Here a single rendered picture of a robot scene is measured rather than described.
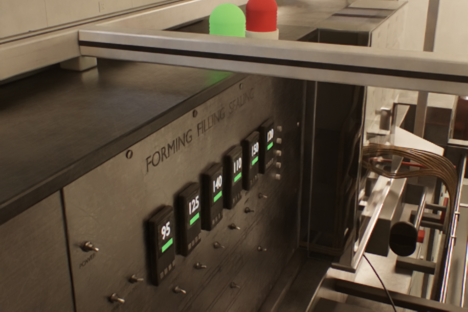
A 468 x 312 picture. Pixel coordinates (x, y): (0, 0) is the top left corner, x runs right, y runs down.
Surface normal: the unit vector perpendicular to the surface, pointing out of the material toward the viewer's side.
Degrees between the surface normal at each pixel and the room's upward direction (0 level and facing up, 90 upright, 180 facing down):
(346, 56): 90
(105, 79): 0
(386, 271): 0
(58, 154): 0
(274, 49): 90
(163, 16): 90
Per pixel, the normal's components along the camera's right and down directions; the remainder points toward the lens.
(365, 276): 0.00, -0.94
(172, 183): 0.92, 0.14
